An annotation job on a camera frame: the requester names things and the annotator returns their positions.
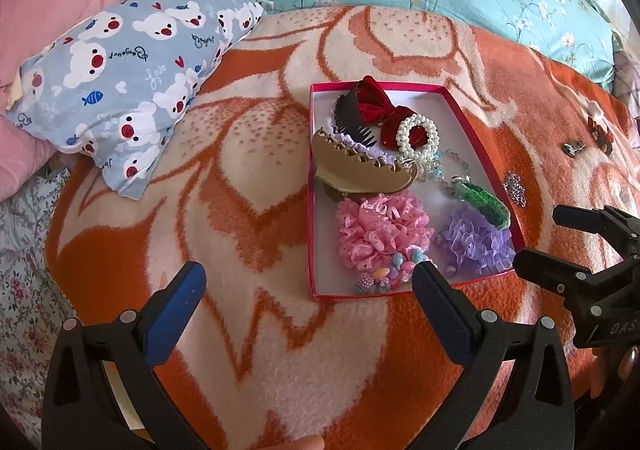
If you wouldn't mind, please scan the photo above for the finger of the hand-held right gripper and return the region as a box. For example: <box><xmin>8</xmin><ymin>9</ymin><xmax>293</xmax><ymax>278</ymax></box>
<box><xmin>552</xmin><ymin>204</ymin><xmax>640</xmax><ymax>255</ymax></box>
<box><xmin>514</xmin><ymin>249</ymin><xmax>598</xmax><ymax>313</ymax></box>

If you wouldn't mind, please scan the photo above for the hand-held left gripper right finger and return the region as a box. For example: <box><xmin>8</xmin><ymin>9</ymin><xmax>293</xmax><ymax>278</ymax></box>
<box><xmin>411</xmin><ymin>261</ymin><xmax>576</xmax><ymax>450</ymax></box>

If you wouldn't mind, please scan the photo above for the clear blue beaded bracelet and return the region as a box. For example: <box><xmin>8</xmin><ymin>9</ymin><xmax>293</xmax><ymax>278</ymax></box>
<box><xmin>417</xmin><ymin>147</ymin><xmax>473</xmax><ymax>188</ymax></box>

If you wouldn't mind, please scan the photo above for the silver rhinestone brooch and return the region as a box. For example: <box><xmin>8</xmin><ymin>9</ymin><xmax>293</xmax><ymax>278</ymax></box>
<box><xmin>502</xmin><ymin>172</ymin><xmax>529</xmax><ymax>208</ymax></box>

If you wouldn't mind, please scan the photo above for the pink lace scrunchie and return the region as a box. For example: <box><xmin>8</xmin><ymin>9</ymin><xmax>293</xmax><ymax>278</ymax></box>
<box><xmin>336</xmin><ymin>195</ymin><xmax>435</xmax><ymax>275</ymax></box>

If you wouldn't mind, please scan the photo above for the green crochet hair clip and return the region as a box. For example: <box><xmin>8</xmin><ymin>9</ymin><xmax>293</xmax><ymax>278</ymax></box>
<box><xmin>449</xmin><ymin>176</ymin><xmax>511</xmax><ymax>231</ymax></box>

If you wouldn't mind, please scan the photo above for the pale lilac hair tie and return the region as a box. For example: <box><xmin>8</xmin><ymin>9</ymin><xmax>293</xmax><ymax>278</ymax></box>
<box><xmin>329</xmin><ymin>122</ymin><xmax>398</xmax><ymax>167</ymax></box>

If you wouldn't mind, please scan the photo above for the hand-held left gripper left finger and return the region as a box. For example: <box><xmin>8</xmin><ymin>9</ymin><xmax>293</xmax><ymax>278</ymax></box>
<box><xmin>41</xmin><ymin>261</ymin><xmax>208</xmax><ymax>450</ymax></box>

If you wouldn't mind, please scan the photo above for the bear print pillow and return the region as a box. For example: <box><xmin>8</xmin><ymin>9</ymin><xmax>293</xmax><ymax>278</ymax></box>
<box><xmin>7</xmin><ymin>0</ymin><xmax>266</xmax><ymax>201</ymax></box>

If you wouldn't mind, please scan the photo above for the colourful bead bracelet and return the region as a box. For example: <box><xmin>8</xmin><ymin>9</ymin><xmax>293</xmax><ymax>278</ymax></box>
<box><xmin>352</xmin><ymin>250</ymin><xmax>431</xmax><ymax>295</ymax></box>

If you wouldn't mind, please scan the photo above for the red velvet bow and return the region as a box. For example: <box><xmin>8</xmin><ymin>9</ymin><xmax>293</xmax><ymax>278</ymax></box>
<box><xmin>348</xmin><ymin>75</ymin><xmax>428</xmax><ymax>149</ymax></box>

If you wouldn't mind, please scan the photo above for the small flower print sheet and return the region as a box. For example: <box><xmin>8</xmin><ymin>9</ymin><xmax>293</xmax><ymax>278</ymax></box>
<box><xmin>0</xmin><ymin>169</ymin><xmax>78</xmax><ymax>436</ymax></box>

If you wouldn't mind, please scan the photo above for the orange white floral blanket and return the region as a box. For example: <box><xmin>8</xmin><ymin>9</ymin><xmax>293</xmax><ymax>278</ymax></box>
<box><xmin>45</xmin><ymin>4</ymin><xmax>640</xmax><ymax>450</ymax></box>

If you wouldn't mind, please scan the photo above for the black claw hair clip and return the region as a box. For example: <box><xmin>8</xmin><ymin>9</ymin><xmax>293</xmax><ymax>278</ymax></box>
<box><xmin>332</xmin><ymin>88</ymin><xmax>378</xmax><ymax>147</ymax></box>

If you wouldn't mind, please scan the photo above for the person's left hand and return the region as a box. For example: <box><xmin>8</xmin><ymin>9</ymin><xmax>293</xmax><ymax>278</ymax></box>
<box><xmin>276</xmin><ymin>434</ymin><xmax>327</xmax><ymax>450</ymax></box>

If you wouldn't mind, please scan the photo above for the tan claw hair clip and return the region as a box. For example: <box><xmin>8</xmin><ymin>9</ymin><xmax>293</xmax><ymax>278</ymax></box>
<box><xmin>311</xmin><ymin>128</ymin><xmax>420</xmax><ymax>203</ymax></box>

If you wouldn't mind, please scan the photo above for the purple lace scrunchie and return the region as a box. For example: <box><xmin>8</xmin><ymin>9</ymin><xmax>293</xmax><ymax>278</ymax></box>
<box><xmin>434</xmin><ymin>204</ymin><xmax>517</xmax><ymax>277</ymax></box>

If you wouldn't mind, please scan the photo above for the white pearl bracelet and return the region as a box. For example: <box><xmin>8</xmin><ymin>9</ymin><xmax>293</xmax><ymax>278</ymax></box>
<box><xmin>395</xmin><ymin>114</ymin><xmax>440</xmax><ymax>165</ymax></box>

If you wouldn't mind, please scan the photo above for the red jewelry box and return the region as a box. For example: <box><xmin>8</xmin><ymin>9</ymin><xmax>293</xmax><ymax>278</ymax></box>
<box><xmin>308</xmin><ymin>81</ymin><xmax>527</xmax><ymax>301</ymax></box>

